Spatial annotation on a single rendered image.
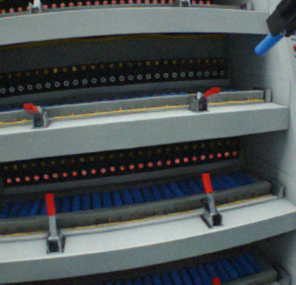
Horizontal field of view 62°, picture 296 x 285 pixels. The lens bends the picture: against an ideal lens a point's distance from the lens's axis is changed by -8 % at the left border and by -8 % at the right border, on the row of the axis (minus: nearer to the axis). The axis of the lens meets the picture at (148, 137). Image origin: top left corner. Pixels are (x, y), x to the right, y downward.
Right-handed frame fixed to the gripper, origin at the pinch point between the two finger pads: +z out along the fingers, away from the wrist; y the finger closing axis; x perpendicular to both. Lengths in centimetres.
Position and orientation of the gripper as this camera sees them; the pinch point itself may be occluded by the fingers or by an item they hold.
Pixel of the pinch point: (290, 14)
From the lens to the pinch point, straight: 41.6
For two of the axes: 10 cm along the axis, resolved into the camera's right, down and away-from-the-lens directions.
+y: -9.8, 1.0, -1.8
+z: -1.5, 2.5, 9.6
